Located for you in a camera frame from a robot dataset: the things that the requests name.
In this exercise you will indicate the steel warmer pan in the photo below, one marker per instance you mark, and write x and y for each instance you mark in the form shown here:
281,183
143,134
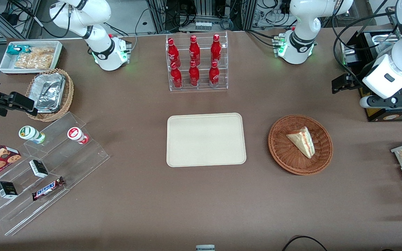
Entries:
384,37

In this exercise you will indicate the small black box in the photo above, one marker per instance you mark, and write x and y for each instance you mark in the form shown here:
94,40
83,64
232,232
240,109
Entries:
6,190
38,168

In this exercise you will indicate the brown round wicker basket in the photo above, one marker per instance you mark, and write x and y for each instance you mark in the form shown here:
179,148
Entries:
291,160

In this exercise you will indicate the clear bag of chips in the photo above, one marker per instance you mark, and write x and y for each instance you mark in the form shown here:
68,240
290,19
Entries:
35,58

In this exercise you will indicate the light oval wicker basket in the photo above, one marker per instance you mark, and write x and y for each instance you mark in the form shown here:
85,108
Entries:
69,94

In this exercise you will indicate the snickers bar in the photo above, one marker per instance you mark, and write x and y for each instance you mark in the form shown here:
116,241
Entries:
47,189

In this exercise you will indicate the white power strip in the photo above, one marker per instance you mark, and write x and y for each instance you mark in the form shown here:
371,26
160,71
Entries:
203,25

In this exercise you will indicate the red-lidded cup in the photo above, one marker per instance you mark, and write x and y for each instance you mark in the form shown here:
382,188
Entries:
75,134

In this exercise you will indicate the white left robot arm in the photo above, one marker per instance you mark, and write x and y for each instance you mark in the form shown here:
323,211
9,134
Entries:
297,38

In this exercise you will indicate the grey device at edge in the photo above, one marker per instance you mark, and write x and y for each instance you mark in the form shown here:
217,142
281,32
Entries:
205,248

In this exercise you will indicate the green-lidded cup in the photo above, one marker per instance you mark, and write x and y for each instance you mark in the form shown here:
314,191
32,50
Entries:
30,133

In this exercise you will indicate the black food warmer appliance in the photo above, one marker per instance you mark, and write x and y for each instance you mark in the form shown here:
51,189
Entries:
379,115

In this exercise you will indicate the beige rectangular tray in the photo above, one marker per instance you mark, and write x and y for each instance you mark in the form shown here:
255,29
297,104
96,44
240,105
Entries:
206,139

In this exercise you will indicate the clear acrylic step display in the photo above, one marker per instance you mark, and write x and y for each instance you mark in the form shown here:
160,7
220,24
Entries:
82,164

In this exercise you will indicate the aluminium foil containers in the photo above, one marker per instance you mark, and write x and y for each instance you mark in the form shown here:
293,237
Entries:
49,92

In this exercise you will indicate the aluminium frame rack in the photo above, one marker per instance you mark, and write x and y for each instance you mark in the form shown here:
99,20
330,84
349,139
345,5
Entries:
204,8

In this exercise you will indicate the white rectangular snack bin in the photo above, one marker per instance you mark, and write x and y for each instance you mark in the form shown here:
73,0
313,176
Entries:
5,66

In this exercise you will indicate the red cola bottle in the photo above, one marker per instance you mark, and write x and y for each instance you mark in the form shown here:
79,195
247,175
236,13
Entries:
214,75
173,53
194,75
176,76
194,50
216,49

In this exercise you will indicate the triangular sandwich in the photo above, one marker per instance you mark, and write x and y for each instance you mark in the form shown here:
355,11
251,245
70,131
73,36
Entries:
302,141

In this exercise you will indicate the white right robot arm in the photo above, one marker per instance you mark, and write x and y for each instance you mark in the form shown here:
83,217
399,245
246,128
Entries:
109,55

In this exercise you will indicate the clear acrylic bottle rack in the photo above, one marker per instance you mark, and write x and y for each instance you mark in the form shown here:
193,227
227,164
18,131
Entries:
201,88

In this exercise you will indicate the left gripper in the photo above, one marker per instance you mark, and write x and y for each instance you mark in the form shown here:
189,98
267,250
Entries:
356,80

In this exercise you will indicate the teal snack packet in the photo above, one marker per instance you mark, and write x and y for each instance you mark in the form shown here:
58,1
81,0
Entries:
16,49

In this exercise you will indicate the grey round-ended left wrist camera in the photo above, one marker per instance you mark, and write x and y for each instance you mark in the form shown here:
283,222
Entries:
393,101

